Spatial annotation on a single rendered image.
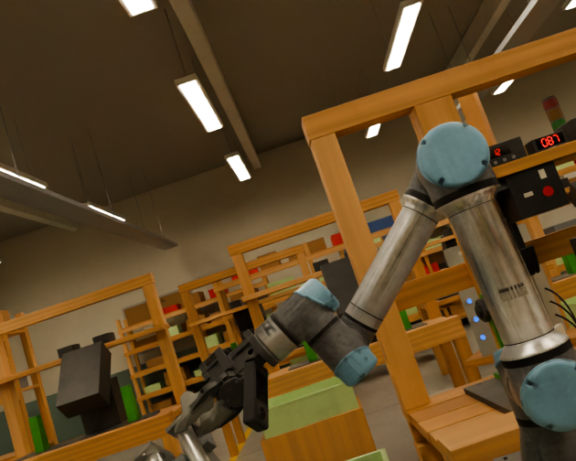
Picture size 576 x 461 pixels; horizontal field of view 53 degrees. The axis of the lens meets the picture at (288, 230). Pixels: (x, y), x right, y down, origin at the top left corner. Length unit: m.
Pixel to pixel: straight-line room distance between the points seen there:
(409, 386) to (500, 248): 1.07
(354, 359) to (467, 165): 0.38
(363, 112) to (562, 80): 11.48
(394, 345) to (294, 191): 9.99
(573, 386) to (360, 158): 11.14
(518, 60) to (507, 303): 1.39
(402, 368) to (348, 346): 0.98
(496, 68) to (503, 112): 10.59
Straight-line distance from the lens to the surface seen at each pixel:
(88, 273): 12.60
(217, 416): 1.08
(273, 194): 11.88
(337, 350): 1.02
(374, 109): 2.09
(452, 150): 1.00
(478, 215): 1.01
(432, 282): 2.10
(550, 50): 2.34
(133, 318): 12.22
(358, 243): 1.98
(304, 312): 1.02
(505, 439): 1.46
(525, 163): 2.04
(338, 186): 2.01
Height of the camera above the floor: 1.31
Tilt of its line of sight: 8 degrees up
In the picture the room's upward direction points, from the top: 19 degrees counter-clockwise
